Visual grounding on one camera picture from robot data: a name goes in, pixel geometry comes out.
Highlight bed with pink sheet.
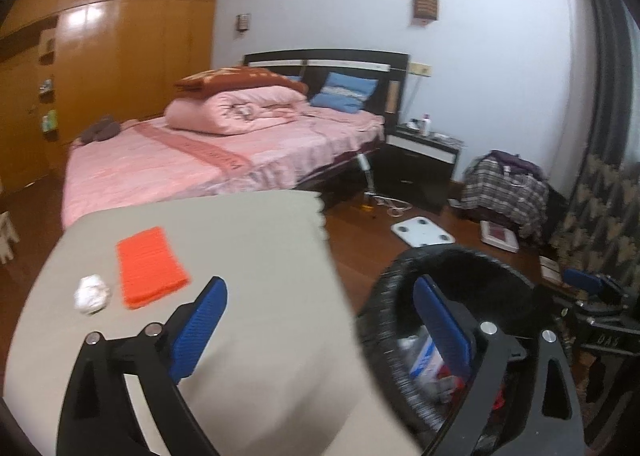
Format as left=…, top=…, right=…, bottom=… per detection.
left=62, top=106, right=386, bottom=229

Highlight white bathroom scale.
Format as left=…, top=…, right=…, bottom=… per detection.
left=391, top=216, right=456, bottom=247

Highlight white floor cables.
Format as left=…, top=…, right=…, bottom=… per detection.
left=365, top=191, right=413, bottom=217

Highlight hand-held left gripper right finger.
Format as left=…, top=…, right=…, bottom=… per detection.
left=412, top=273, right=586, bottom=456

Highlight white paper ball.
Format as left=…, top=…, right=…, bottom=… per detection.
left=74, top=275, right=111, bottom=315

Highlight dark cloth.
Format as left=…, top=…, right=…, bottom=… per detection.
left=82, top=115, right=123, bottom=144

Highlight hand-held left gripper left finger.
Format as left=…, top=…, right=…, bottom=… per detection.
left=55, top=276, right=228, bottom=456

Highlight white booklet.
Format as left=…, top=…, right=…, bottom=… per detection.
left=539, top=255, right=563, bottom=284

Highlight purple clothing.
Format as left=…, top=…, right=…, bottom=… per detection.
left=487, top=149, right=543, bottom=182

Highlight white handheld device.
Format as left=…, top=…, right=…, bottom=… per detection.
left=356, top=153, right=376, bottom=194

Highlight white blue box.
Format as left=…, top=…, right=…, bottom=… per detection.
left=407, top=331, right=451, bottom=384

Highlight red white flat box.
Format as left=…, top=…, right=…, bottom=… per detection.
left=480, top=220, right=520, bottom=252

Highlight black trash bin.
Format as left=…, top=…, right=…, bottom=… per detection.
left=354, top=245, right=571, bottom=456

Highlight patterned dark curtain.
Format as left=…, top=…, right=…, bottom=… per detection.
left=550, top=0, right=640, bottom=287

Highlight orange foam net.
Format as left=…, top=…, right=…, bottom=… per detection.
left=116, top=226, right=191, bottom=310

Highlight black headboard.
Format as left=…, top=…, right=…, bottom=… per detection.
left=243, top=50, right=410, bottom=117

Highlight brown wall lamp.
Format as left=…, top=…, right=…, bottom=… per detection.
left=413, top=0, right=440, bottom=27

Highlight wooden wardrobe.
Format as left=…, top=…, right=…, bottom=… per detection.
left=0, top=0, right=221, bottom=197

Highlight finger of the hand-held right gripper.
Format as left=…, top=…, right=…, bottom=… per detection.
left=552, top=309, right=621, bottom=332
left=561, top=269, right=626, bottom=307

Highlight folded pink quilt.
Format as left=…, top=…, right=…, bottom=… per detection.
left=165, top=85, right=313, bottom=136

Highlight brown patterned pillow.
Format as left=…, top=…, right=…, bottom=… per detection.
left=174, top=66, right=301, bottom=98

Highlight plaid bag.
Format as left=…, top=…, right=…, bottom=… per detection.
left=460, top=156, right=551, bottom=237

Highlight black nightstand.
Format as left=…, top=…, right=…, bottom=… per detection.
left=375, top=123, right=461, bottom=214

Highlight large blue pillow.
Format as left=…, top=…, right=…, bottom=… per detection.
left=310, top=71, right=380, bottom=113

